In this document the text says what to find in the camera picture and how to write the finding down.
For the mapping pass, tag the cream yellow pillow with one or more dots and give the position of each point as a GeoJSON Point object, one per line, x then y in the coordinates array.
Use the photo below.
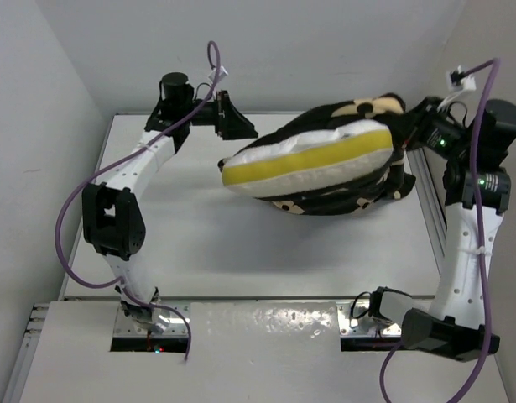
{"type": "Point", "coordinates": [281, 164]}

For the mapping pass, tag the metal base plate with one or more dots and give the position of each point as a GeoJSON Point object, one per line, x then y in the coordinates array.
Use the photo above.
{"type": "Point", "coordinates": [355, 322]}
{"type": "Point", "coordinates": [136, 322]}

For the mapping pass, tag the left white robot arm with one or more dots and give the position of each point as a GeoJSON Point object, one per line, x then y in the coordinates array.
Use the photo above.
{"type": "Point", "coordinates": [112, 221]}

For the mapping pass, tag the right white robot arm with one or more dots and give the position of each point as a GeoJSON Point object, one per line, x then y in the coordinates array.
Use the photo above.
{"type": "Point", "coordinates": [478, 191]}

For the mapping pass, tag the black floral pillowcase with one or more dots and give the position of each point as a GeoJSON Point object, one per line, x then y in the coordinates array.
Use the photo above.
{"type": "Point", "coordinates": [389, 183]}

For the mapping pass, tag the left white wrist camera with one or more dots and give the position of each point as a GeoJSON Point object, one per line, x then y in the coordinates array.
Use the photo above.
{"type": "Point", "coordinates": [218, 74]}

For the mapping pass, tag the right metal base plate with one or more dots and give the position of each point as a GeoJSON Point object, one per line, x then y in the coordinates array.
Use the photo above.
{"type": "Point", "coordinates": [355, 322]}

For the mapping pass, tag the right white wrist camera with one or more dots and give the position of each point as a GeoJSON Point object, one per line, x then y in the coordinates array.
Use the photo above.
{"type": "Point", "coordinates": [459, 85]}

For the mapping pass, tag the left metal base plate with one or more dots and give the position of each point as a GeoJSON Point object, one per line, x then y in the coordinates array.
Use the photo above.
{"type": "Point", "coordinates": [136, 322]}

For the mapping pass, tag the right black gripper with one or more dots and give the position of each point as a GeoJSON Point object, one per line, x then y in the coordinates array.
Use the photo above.
{"type": "Point", "coordinates": [419, 118]}

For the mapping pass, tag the white front cover board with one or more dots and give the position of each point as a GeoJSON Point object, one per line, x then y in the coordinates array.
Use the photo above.
{"type": "Point", "coordinates": [240, 352]}

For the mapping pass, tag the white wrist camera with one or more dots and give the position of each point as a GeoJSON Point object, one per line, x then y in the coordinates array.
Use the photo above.
{"type": "Point", "coordinates": [218, 74]}
{"type": "Point", "coordinates": [459, 85]}

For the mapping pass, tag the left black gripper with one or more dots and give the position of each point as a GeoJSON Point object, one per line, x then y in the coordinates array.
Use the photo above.
{"type": "Point", "coordinates": [230, 124]}

